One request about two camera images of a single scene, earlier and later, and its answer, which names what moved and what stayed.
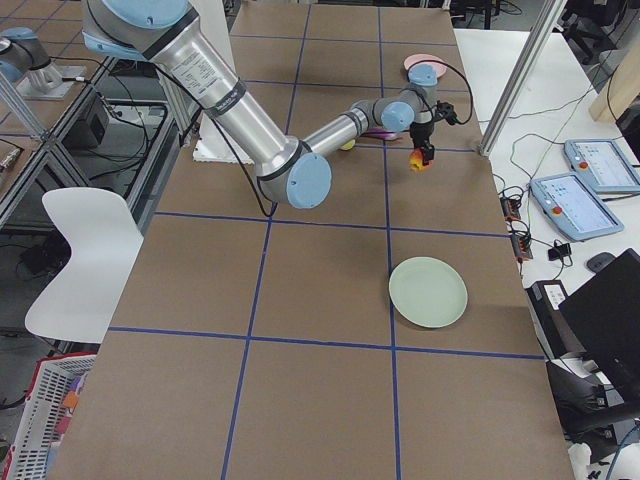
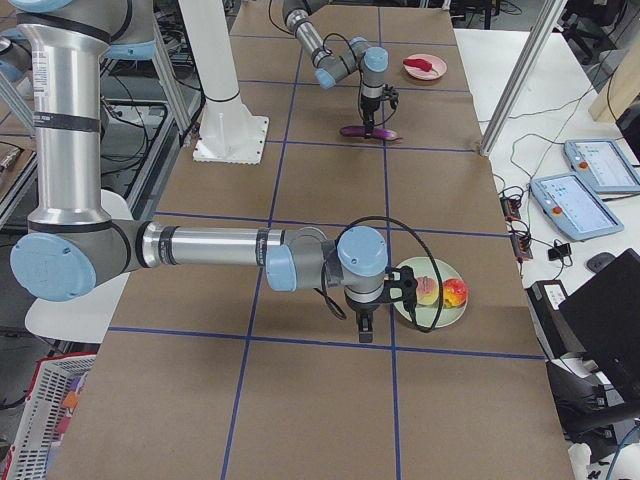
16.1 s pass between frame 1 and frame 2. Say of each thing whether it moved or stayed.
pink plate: stayed
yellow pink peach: moved
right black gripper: moved
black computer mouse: stayed
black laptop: stayed
